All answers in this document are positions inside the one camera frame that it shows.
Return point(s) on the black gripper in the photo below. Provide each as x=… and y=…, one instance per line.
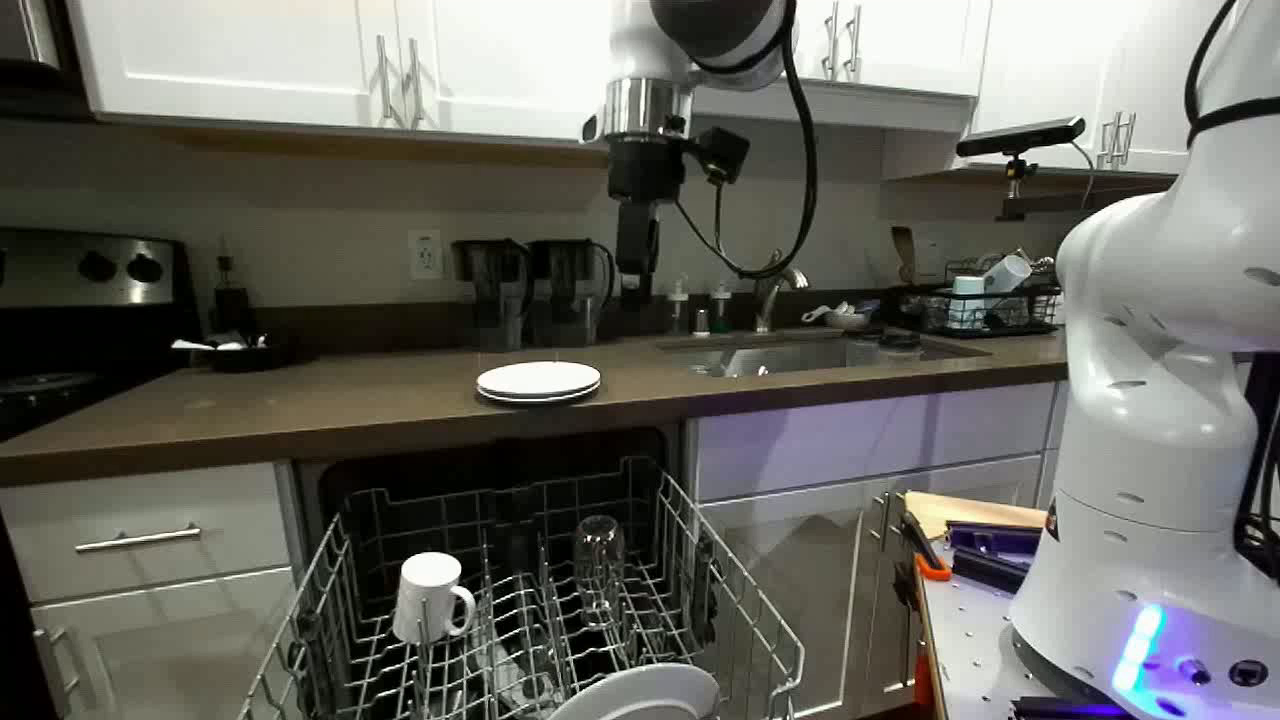
x=644, y=170

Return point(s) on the white round plate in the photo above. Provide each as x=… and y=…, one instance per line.
x=536, y=379
x=644, y=699
x=536, y=401

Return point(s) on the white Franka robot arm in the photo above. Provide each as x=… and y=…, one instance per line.
x=1161, y=333

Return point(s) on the black countertop appliance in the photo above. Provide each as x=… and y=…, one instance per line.
x=490, y=286
x=564, y=286

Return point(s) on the stainless dishwasher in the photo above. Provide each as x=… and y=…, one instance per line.
x=464, y=461

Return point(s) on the black dish drying rack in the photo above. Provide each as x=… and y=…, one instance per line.
x=985, y=314

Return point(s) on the chrome sink faucet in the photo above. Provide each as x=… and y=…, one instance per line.
x=766, y=300

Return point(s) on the steel kitchen sink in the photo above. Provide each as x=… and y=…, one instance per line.
x=800, y=356

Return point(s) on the grey under-sink cabinet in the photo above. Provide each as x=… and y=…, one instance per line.
x=827, y=447

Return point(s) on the clear drinking glass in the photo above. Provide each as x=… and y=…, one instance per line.
x=599, y=562

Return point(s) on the white ceramic mug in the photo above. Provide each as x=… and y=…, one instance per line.
x=426, y=603

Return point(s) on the black shallow tray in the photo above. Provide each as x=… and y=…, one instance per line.
x=241, y=355

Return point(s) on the dark glass bottle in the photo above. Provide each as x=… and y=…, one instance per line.
x=229, y=300

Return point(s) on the orange clamp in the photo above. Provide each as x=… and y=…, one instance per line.
x=929, y=562

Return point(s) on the wooden board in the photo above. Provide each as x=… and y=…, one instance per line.
x=974, y=509

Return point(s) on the dark purple tool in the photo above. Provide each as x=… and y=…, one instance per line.
x=995, y=554

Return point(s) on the white corner upper cabinet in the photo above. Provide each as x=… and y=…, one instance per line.
x=1052, y=67

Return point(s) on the grey lower cabinet door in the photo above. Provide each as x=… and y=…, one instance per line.
x=174, y=654

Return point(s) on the steel range hood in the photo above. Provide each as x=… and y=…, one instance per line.
x=27, y=44

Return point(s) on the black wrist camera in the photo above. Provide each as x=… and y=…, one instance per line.
x=721, y=154

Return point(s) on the white wall outlet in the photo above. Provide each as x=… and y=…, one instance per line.
x=426, y=252

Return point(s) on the black camera on stand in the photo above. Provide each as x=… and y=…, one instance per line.
x=1020, y=138

